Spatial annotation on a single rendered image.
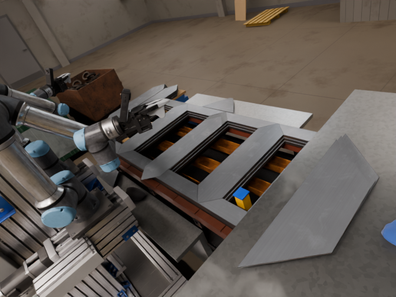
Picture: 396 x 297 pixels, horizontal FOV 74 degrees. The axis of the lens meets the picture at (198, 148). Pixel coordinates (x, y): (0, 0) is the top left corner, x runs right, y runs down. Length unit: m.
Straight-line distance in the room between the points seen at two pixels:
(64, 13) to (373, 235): 11.80
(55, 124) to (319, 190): 0.99
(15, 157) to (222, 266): 0.77
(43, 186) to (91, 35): 11.32
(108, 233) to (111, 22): 11.59
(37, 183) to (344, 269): 1.02
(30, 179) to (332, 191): 1.05
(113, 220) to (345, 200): 1.03
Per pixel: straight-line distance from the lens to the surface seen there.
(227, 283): 0.88
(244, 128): 1.79
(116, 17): 12.75
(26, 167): 1.08
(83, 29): 12.19
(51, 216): 1.16
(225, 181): 1.40
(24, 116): 1.13
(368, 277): 0.88
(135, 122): 0.96
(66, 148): 4.18
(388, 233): 0.93
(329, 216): 0.95
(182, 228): 1.52
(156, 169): 1.67
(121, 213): 1.42
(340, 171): 1.08
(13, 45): 11.60
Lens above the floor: 1.83
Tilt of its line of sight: 35 degrees down
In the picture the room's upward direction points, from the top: 21 degrees counter-clockwise
